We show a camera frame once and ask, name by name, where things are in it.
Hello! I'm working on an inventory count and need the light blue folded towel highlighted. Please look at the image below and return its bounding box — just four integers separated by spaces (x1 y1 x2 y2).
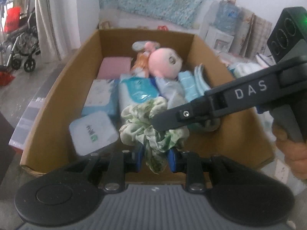
178 63 211 102

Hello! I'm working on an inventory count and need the wheelchair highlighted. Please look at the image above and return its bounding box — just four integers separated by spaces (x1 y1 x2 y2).
1 0 41 73

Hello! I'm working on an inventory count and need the red plastic bag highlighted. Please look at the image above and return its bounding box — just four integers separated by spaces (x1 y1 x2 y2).
157 25 169 31

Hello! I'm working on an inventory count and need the rolled floral mat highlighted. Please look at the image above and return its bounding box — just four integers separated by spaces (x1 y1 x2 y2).
229 7 255 57

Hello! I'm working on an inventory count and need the rolled checkered mat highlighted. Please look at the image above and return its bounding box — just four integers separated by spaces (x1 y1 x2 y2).
245 15 272 60

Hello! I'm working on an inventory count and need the person's right hand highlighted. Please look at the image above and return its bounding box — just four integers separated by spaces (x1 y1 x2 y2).
272 121 307 180

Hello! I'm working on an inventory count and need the white water dispenser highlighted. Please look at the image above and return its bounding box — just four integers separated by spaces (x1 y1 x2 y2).
205 26 234 53

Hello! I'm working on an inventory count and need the brown cardboard box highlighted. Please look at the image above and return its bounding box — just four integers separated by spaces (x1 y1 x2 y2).
20 29 274 176

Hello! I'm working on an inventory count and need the red bag on wheelchair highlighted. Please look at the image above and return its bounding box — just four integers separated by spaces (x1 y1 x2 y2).
4 7 21 33

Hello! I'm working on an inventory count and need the white blue tissue pack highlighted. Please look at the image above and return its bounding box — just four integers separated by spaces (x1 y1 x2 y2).
81 79 119 119

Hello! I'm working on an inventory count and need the white curtain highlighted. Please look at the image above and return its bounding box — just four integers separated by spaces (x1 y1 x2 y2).
35 0 81 63

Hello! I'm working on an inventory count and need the pink plush doll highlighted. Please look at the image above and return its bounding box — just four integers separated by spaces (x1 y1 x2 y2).
130 41 183 80

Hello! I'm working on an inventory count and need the blue wet wipes pack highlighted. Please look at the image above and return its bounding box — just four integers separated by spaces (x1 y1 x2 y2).
118 74 160 112

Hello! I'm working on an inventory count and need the green floral scrunchie cloth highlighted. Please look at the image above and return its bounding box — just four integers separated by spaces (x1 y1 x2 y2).
119 97 189 174

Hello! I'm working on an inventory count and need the white green tissue pack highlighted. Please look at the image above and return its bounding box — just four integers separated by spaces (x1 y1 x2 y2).
69 111 119 156

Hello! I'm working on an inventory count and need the blue water bottle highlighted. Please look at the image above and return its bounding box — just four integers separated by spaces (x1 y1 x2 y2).
214 1 241 35

